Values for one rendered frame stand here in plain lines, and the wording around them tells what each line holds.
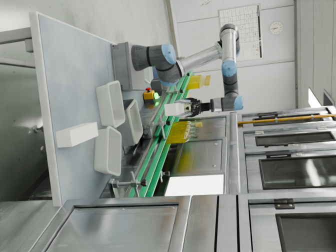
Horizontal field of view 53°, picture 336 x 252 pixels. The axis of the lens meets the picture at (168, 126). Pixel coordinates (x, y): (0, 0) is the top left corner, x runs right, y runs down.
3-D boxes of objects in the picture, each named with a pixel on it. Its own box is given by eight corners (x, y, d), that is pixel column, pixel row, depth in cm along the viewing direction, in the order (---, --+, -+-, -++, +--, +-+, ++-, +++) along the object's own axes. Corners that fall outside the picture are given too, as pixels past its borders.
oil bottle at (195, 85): (180, 90, 317) (209, 87, 311) (179, 85, 315) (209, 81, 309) (180, 88, 322) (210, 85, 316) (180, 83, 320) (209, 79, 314)
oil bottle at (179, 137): (157, 144, 218) (189, 142, 213) (155, 137, 216) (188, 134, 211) (158, 141, 223) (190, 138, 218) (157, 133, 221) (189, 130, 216)
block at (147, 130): (141, 139, 208) (152, 138, 206) (138, 125, 204) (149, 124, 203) (143, 137, 211) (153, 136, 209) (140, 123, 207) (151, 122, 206)
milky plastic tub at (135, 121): (122, 146, 190) (136, 145, 189) (113, 110, 182) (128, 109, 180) (130, 133, 206) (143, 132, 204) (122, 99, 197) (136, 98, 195)
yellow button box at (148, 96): (144, 103, 242) (154, 102, 241) (142, 93, 239) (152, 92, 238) (146, 99, 249) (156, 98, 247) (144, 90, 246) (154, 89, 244)
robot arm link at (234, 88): (237, 72, 178) (238, 86, 171) (238, 87, 186) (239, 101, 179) (222, 73, 180) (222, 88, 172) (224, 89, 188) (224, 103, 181)
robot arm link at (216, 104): (221, 97, 179) (222, 112, 179) (212, 98, 180) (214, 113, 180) (220, 97, 171) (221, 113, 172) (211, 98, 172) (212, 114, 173)
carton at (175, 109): (164, 104, 172) (175, 103, 170) (173, 103, 195) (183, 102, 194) (165, 116, 172) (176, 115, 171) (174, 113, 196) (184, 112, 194)
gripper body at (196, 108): (188, 100, 174) (211, 98, 171) (191, 100, 182) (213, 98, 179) (189, 115, 174) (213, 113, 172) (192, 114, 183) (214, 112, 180)
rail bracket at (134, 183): (102, 208, 151) (149, 206, 146) (92, 176, 145) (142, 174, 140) (105, 201, 155) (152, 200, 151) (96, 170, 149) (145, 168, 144)
